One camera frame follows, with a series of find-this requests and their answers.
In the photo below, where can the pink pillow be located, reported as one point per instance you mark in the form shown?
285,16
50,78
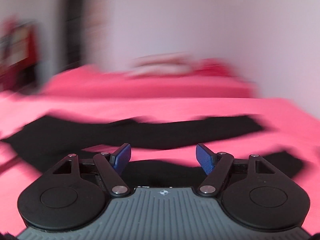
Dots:
171,58
160,70

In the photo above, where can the folded red blanket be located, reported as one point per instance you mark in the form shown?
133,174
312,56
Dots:
214,67

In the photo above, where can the red far bed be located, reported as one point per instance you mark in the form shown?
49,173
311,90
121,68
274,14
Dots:
88,82

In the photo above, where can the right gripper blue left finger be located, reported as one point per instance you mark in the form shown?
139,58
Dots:
110,167

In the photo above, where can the pink near bed cover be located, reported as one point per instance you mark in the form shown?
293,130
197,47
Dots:
291,128

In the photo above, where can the lower pink pillow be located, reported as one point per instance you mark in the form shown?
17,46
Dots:
160,70

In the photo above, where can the upper pink pillow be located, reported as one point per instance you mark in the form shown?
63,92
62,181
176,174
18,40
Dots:
171,58

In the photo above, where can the dark window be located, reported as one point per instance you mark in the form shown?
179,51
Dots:
72,40

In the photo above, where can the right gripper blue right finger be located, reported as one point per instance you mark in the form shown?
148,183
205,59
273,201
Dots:
216,166

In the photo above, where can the black pants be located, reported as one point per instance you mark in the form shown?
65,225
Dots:
45,141

